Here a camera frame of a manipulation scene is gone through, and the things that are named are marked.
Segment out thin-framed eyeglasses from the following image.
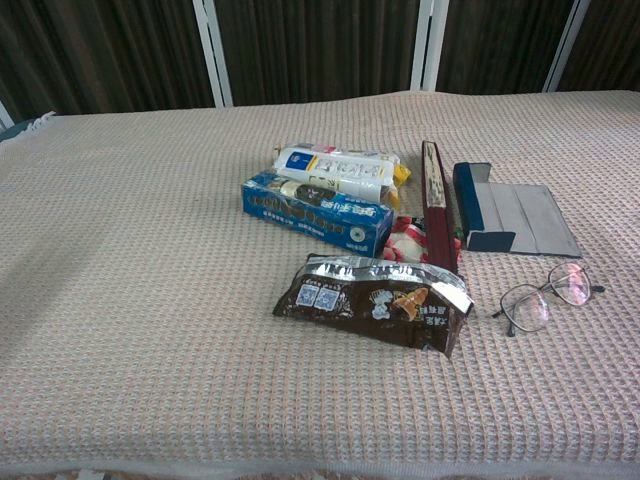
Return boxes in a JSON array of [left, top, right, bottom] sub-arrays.
[[490, 262, 607, 338]]

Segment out blue snack box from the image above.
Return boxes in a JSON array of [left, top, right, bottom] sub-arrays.
[[240, 169, 396, 259]]

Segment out blue grey glasses case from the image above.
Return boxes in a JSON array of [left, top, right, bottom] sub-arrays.
[[452, 160, 584, 260]]

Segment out white snack packet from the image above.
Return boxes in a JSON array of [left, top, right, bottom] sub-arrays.
[[273, 143, 404, 207]]

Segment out brown chocolate snack bag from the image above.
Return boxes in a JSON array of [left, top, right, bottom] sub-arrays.
[[272, 253, 476, 359]]

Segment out red white candy wrapper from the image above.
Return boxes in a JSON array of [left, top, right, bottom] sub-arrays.
[[383, 214, 429, 264]]

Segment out yellow snack packet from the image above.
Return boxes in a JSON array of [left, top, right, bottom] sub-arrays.
[[388, 162, 413, 209]]

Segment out dark red hardcover book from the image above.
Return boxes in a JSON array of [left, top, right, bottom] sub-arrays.
[[420, 139, 464, 276]]

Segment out beige waffle tablecloth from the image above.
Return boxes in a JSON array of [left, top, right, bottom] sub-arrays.
[[0, 89, 640, 477]]

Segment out teal table pad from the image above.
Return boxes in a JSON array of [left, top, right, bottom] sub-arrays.
[[0, 117, 51, 145]]

